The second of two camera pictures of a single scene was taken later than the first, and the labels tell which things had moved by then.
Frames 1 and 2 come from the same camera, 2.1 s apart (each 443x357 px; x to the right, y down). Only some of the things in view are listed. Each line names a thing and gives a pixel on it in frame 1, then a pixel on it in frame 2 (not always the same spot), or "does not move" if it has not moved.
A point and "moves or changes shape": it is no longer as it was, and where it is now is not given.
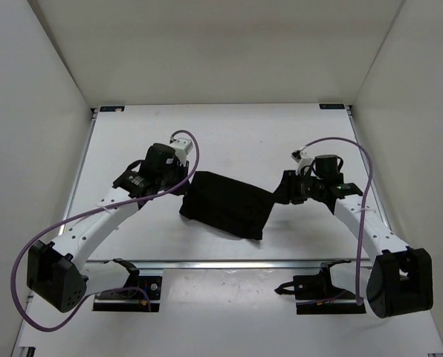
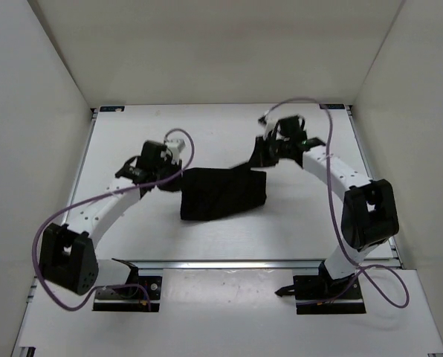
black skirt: [231, 204] moves or changes shape
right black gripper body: [299, 188] -> [271, 150]
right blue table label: [331, 106] does not move
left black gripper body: [175, 175] does not move
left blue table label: [112, 108] does not move
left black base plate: [139, 294] does not move
